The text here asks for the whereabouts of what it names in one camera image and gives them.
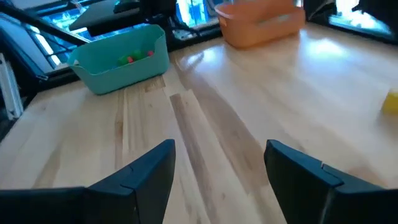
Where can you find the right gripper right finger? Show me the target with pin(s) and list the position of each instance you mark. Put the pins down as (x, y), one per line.
(311, 193)

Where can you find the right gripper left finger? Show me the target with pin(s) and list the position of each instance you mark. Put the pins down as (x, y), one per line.
(124, 199)

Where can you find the small green cube block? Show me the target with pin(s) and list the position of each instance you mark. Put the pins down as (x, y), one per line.
(136, 55)

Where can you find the red rectangular block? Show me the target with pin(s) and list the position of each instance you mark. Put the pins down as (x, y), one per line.
(150, 53)

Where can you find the yellow arch block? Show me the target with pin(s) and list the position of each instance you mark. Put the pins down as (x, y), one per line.
(391, 102)

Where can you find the teal plastic bin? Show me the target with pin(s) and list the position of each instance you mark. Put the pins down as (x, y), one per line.
(124, 77)

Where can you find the orange plastic bin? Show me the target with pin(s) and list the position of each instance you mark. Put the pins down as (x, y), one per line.
(258, 28)

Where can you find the dark grey desk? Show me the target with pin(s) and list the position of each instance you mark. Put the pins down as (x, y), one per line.
(99, 15)

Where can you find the white metal bracket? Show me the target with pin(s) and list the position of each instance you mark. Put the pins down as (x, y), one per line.
(11, 90)

